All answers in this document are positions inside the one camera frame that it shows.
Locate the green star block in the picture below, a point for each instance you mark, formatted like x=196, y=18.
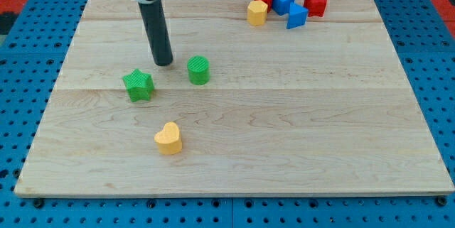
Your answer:
x=139, y=85

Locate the blue cube block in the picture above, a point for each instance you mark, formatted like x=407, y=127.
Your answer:
x=281, y=7

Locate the red star block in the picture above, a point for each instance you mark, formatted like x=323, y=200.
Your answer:
x=315, y=7

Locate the blue triangle block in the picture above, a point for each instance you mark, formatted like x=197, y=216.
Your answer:
x=297, y=16

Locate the yellow hexagon block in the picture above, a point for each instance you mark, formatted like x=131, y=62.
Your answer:
x=257, y=13

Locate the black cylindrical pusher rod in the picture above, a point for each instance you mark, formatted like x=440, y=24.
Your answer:
x=156, y=29

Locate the wooden board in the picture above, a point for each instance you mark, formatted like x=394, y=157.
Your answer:
x=322, y=110

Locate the green cylinder block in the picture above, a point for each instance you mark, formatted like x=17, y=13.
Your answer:
x=198, y=70

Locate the yellow heart block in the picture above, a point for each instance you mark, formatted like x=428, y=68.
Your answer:
x=168, y=140

